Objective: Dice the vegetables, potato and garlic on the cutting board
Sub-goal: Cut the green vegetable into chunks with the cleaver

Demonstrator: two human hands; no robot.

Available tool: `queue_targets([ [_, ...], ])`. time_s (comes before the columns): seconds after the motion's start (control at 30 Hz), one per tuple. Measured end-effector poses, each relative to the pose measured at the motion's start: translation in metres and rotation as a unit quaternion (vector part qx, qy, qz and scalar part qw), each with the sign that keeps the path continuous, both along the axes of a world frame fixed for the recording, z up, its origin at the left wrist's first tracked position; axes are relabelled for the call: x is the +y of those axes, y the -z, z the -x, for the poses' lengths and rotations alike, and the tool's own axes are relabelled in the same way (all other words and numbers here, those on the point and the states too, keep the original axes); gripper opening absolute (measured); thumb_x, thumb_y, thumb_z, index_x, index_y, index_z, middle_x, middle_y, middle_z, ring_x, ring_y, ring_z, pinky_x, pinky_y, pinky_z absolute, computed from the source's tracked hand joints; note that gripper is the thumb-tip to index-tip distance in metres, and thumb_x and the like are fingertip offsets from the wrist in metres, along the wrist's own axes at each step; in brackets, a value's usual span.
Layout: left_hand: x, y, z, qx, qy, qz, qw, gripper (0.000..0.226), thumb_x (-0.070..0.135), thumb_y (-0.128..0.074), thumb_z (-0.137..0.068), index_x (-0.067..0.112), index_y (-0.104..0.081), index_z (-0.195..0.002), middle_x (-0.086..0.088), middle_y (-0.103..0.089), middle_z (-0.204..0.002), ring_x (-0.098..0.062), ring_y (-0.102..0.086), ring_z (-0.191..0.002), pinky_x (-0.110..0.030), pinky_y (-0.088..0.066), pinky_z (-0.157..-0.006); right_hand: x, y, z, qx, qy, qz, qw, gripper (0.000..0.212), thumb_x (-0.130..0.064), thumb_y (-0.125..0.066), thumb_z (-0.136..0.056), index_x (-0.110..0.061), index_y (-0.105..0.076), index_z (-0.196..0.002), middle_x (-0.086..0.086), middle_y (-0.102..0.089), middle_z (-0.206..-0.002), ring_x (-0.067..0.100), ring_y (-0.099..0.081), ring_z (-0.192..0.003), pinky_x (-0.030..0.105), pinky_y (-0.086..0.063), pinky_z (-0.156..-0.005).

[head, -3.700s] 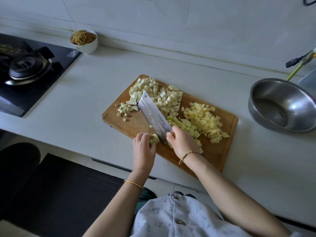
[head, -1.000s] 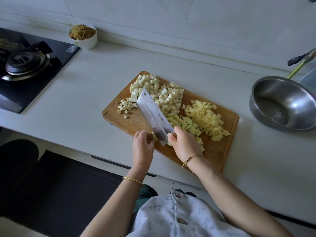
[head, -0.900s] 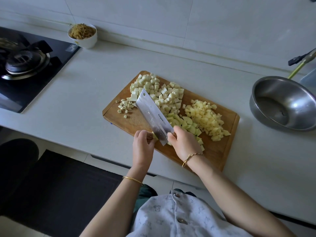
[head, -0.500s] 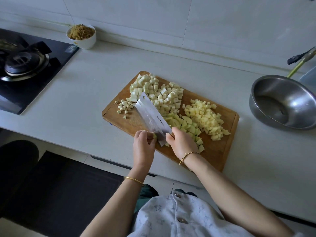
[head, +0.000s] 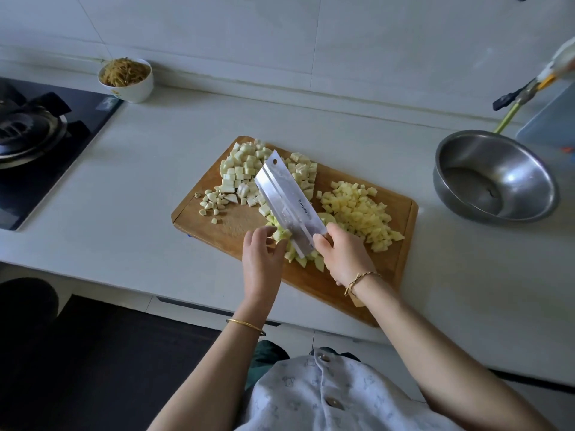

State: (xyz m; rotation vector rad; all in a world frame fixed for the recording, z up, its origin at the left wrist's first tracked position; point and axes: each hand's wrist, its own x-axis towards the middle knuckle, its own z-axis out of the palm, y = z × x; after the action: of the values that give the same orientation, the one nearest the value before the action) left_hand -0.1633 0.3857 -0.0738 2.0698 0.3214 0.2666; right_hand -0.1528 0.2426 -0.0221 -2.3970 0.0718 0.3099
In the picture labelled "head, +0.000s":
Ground person's right hand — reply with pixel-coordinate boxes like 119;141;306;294
311;221;379;288

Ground person's left hand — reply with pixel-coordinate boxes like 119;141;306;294
241;225;287;312

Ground peeled green cucumber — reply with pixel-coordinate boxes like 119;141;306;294
259;204;326;274

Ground peeled yellow potato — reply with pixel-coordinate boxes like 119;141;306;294
316;180;405;254

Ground cleaver with wooden handle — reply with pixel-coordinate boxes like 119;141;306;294
254;148;368;309

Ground pile of garlic cloves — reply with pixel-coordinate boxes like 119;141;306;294
194;186;230;226

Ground pale green cabbage vegetable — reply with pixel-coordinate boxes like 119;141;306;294
218;139;271;207

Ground person's right forearm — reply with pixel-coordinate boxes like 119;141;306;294
349;275;558;431

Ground person's left forearm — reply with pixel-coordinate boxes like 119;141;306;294
146;301;269;431

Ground gold bangle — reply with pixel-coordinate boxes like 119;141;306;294
225;317;267;338

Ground wooden cutting board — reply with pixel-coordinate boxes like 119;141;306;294
171;135;420;329

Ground dark green trousers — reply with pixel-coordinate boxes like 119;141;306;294
244;339;361;391

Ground white patterned garment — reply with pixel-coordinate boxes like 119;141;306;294
235;353;468;431

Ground black floor mat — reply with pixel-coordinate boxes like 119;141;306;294
0;278;224;431

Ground deep stainless steel bowl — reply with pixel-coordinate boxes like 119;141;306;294
432;130;561;224

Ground white bowl of noodles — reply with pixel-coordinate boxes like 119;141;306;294
97;56;156;105

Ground black gas stove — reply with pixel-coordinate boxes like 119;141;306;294
0;77;125;232

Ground light blue plastic board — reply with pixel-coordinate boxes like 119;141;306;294
516;80;575;167

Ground braided cord bracelet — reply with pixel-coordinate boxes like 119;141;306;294
343;270;383;298

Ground wall tap with hose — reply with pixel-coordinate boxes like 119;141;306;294
491;80;540;112

